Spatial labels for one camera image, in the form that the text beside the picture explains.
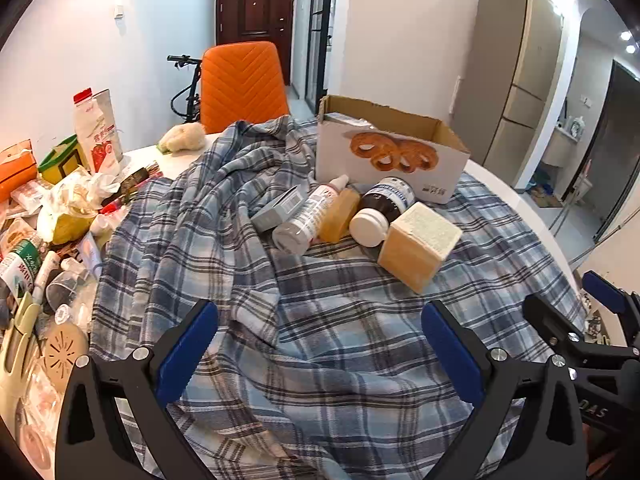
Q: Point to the small grey box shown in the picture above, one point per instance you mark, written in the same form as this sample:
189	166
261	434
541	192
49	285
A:
280	207

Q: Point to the green and yellow box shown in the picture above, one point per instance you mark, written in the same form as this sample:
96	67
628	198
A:
60	160

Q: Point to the green label bottle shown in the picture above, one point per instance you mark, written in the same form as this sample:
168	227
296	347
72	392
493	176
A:
20	265

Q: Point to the round beige perforated lid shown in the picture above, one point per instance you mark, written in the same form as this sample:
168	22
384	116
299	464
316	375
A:
65	357

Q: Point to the dark bottle with white cap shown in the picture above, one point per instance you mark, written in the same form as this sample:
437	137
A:
385	197

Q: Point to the orange packet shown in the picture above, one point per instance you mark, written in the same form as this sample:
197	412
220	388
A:
15	172

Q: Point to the orange padded chair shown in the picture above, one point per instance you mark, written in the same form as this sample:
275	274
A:
245	85

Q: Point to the dark snack packet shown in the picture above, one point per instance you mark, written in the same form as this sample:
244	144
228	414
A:
135	180

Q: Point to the beige fluffy lump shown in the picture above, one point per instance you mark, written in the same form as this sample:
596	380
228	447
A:
182	137

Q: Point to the cream plastic rack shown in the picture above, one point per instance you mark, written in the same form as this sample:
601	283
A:
17	350

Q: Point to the milk bottle with red cap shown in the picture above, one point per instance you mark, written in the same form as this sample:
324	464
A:
95	130

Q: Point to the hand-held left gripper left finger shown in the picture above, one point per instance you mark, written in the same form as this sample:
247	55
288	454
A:
187	355

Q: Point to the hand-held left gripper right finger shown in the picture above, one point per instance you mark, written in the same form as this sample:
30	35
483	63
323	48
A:
450	355

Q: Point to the white washbasin cabinet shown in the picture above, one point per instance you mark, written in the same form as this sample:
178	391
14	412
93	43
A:
562	142

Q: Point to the small amber bottle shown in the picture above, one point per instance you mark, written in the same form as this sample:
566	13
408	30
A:
340	215

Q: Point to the black bicycle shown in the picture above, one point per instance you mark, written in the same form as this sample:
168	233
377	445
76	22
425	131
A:
196	77

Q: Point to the clear plastic cup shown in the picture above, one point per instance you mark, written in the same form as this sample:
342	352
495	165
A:
67	285

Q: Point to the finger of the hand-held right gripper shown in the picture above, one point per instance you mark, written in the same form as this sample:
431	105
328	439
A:
605	294
550	320

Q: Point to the crumpled plastic bag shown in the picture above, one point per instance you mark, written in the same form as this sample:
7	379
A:
70	205

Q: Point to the white wall switch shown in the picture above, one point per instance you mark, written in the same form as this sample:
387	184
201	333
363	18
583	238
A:
119	12

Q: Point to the beige square box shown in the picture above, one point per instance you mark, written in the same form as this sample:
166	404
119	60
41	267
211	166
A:
415	255

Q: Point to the cardboard box with bread print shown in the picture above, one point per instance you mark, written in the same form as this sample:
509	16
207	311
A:
340	160

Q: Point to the dark interior door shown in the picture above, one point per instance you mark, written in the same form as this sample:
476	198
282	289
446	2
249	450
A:
620	150

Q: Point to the dark brown door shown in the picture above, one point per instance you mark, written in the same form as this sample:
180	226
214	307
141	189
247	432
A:
255	5

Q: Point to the black framed glass door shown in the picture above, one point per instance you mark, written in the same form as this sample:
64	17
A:
320	35

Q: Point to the blue plaid blanket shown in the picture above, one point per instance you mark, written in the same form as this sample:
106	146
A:
310	310

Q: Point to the white bottle with grey cap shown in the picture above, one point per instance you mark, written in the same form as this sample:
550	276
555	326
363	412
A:
310	215

